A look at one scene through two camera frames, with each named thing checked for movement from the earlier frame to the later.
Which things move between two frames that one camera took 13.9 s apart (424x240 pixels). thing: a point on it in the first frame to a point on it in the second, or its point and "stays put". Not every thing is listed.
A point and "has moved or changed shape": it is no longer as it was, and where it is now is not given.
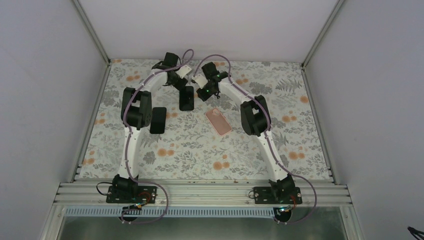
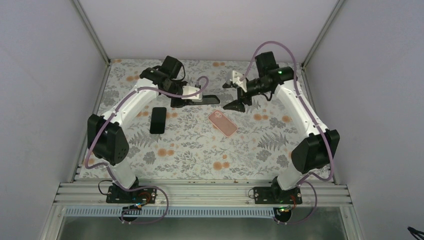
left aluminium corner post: x=92 y=32 stays put
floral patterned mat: x=221 y=120 stays put
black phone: x=157 y=124 stays put
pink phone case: x=218 y=121 has moved or changed shape
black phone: x=186 y=98 has moved or changed shape
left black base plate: x=132 y=194 stays put
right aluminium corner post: x=321 y=33 stays put
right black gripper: x=205 y=93 to x=243 y=94
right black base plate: x=277 y=195 stays put
